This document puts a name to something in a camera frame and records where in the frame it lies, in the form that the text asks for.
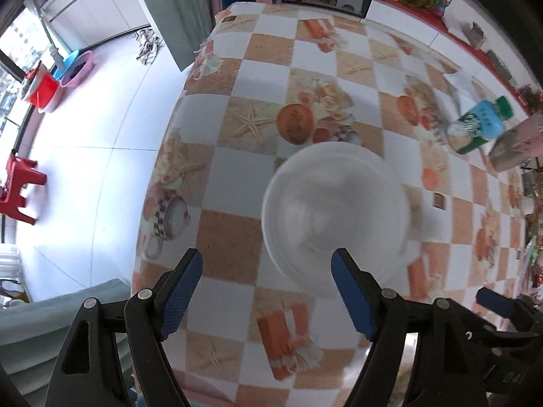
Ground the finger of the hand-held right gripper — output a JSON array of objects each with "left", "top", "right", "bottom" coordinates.
[{"left": 475, "top": 287, "right": 543, "bottom": 336}]

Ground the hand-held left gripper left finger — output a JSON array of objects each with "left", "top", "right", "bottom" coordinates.
[{"left": 44, "top": 247, "right": 204, "bottom": 407}]

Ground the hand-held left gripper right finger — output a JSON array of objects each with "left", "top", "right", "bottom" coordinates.
[{"left": 330, "top": 247, "right": 488, "bottom": 407}]

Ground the large white bowl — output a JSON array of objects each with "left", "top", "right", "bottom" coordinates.
[{"left": 261, "top": 142, "right": 411, "bottom": 299}]

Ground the red plastic stool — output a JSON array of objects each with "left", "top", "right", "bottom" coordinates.
[{"left": 0, "top": 150, "right": 47, "bottom": 226}]

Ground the white paper napkin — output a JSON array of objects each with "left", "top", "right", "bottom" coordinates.
[{"left": 443, "top": 70, "right": 476, "bottom": 102}]

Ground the checkered printed tablecloth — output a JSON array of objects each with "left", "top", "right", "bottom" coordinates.
[{"left": 131, "top": 2, "right": 543, "bottom": 395}]

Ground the pink basin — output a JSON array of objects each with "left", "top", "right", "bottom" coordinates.
[{"left": 59, "top": 50, "right": 94, "bottom": 90}]

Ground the red bucket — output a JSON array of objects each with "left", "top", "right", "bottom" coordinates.
[{"left": 23, "top": 68, "right": 60, "bottom": 113}]

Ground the striped floor cloth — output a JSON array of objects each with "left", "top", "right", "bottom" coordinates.
[{"left": 135, "top": 27, "right": 164, "bottom": 66}]

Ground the blue basin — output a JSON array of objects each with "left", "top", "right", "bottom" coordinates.
[{"left": 53, "top": 50, "right": 83, "bottom": 73}]

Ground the grey green cabinet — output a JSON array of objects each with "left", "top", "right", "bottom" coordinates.
[{"left": 127, "top": 0, "right": 221, "bottom": 73}]

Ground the red window ledge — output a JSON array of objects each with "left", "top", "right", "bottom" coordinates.
[{"left": 373, "top": 0, "right": 543, "bottom": 115}]

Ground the white cabinet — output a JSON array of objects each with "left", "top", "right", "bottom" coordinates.
[{"left": 40, "top": 0, "right": 153, "bottom": 52}]

